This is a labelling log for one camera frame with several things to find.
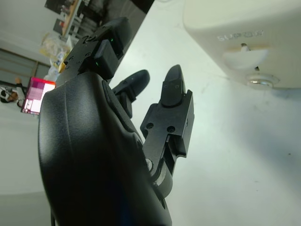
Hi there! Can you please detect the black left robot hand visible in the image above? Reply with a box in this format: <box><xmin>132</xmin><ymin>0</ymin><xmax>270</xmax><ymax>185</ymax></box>
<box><xmin>37</xmin><ymin>16</ymin><xmax>196</xmax><ymax>226</ymax></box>

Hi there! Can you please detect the cream white two-slot toaster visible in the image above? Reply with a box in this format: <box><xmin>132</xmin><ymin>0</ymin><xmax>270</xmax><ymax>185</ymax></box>
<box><xmin>182</xmin><ymin>0</ymin><xmax>301</xmax><ymax>90</ymax></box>

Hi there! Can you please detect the pink lit laptop screen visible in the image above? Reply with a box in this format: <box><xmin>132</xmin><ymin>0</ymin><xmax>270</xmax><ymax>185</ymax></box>
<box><xmin>21</xmin><ymin>77</ymin><xmax>56</xmax><ymax>116</ymax></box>

